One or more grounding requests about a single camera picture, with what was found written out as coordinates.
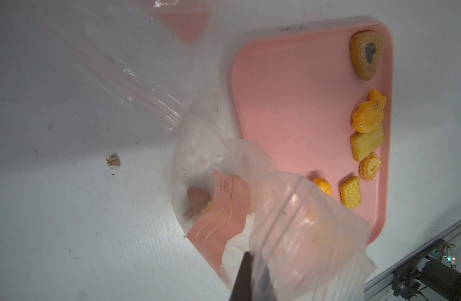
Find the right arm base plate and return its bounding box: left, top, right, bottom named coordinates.
left=392, top=239, right=461, bottom=300

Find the clear resealable bag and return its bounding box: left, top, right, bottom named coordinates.
left=170, top=115, right=375, bottom=300
left=51, top=1, right=212, bottom=132

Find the rectangular cracker cookie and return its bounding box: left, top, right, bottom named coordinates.
left=340, top=176, right=362, bottom=210

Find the yellow cat cookie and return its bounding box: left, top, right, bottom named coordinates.
left=352, top=90, right=387, bottom=134

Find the square butter cookie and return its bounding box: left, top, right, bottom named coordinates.
left=350, top=125, right=385, bottom=162

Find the round flower cookie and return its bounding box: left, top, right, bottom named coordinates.
left=358, top=152, right=382, bottom=181

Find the heart jam cookie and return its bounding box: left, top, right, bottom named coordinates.
left=350, top=30, right=385, bottom=81

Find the pink plastic tray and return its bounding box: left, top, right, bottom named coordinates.
left=230, top=20, right=395, bottom=245

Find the aluminium front rail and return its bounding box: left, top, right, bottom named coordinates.
left=364, top=219, right=461, bottom=300

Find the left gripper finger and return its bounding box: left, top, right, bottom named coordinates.
left=229, top=251, right=278, bottom=301

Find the brown star cookie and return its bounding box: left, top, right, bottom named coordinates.
left=184, top=186, right=212, bottom=219

